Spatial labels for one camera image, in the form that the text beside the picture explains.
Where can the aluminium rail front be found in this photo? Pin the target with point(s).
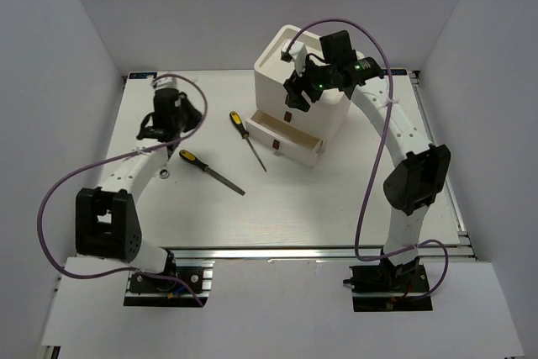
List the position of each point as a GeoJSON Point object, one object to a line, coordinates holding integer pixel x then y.
{"type": "Point", "coordinates": [299, 253]}

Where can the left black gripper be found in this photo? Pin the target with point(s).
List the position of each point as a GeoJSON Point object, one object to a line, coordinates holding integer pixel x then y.
{"type": "Point", "coordinates": [195, 115]}

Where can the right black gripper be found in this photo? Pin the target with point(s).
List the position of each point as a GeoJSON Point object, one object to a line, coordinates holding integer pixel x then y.
{"type": "Point", "coordinates": [295, 86]}

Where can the silver ratchet wrench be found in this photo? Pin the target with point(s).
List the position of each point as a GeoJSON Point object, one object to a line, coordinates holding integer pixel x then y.
{"type": "Point", "coordinates": [164, 171]}

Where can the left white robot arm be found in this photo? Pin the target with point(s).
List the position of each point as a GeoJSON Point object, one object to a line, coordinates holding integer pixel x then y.
{"type": "Point", "coordinates": [107, 223]}

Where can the blue label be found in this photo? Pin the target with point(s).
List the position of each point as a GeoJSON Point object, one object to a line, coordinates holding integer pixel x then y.
{"type": "Point", "coordinates": [142, 75]}
{"type": "Point", "coordinates": [399, 72]}

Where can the yellow handle screwdriver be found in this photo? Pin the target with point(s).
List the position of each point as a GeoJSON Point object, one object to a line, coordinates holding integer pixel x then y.
{"type": "Point", "coordinates": [238, 124]}

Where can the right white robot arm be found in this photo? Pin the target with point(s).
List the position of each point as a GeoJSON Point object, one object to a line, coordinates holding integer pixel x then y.
{"type": "Point", "coordinates": [419, 166]}

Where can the grey metal file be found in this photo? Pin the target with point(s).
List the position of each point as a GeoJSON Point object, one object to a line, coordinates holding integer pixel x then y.
{"type": "Point", "coordinates": [191, 159]}

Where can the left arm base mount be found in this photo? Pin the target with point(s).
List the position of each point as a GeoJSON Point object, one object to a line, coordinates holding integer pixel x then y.
{"type": "Point", "coordinates": [143, 291]}

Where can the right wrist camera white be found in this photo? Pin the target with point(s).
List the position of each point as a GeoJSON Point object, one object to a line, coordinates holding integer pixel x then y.
{"type": "Point", "coordinates": [296, 53]}

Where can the blue label right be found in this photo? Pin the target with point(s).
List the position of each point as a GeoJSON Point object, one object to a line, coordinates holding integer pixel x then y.
{"type": "Point", "coordinates": [399, 72]}

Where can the white drawer cabinet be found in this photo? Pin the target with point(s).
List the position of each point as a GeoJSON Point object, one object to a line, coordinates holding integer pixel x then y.
{"type": "Point", "coordinates": [324, 118]}

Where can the blue label left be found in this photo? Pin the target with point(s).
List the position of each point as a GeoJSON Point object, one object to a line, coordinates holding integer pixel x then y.
{"type": "Point", "coordinates": [142, 75]}

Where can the white drawer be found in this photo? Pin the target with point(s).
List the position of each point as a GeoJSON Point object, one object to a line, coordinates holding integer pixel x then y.
{"type": "Point", "coordinates": [284, 139]}

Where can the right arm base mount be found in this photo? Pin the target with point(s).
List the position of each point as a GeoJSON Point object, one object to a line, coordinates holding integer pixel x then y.
{"type": "Point", "coordinates": [372, 291]}

